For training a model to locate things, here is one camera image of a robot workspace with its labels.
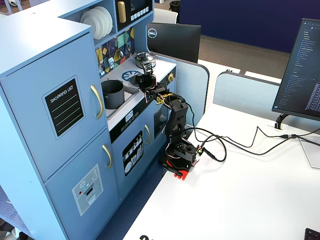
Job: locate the blue dishwasher door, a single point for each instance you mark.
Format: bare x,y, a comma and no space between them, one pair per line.
117,170

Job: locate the black shopping list sticker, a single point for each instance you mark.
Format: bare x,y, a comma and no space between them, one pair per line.
65,110

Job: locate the black microwave door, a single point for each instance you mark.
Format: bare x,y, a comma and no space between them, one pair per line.
140,18

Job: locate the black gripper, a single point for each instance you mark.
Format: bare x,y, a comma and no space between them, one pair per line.
144,80

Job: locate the gold stove knob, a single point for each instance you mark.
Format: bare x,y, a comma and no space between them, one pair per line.
171,77

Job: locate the white chair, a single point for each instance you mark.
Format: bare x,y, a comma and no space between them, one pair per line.
166,16

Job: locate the silver pot with lid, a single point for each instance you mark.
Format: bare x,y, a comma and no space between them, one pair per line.
143,58

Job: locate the hanging toy ladle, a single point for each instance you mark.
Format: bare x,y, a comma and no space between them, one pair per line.
120,53

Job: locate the blue toy kitchen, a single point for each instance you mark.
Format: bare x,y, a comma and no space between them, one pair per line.
37,25

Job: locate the black Dell monitor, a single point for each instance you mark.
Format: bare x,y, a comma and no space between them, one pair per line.
175,42

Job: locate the black table clamp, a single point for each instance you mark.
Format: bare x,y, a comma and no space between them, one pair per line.
172,170

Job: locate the blue freezer door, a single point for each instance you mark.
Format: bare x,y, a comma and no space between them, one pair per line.
60,192

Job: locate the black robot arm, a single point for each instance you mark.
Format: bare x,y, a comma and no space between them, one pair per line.
178,112

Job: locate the red robot base mount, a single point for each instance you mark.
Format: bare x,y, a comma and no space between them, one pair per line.
183,175

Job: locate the grey ice dispenser sticker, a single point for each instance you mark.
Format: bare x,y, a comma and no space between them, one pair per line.
87,190

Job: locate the colourful mosaic backsplash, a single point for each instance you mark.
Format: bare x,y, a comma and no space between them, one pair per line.
122,40

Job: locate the black monitor showing code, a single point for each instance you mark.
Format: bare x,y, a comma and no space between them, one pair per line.
300,75

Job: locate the blue fridge door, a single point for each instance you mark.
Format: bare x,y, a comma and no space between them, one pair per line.
30,125

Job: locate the black trash bin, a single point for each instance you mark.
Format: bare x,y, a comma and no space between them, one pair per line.
175,6

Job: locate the grey toy sink basin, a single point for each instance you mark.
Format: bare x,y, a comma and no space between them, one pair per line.
131,93

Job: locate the motor controller board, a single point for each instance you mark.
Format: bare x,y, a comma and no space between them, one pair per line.
199,152

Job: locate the white toy plate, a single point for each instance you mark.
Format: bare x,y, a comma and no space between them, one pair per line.
91,26
104,21
110,20

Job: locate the gray toy pot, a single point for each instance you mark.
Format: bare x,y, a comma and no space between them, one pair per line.
113,97

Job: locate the black keyboard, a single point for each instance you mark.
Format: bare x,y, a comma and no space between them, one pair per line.
313,235

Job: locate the silver monitor stand base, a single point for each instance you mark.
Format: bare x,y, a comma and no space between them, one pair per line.
312,155

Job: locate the light blue desk divider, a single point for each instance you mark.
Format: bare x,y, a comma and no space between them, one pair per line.
237,97
192,87

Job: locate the hanging toy spatula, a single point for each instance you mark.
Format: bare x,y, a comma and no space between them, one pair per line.
111,62

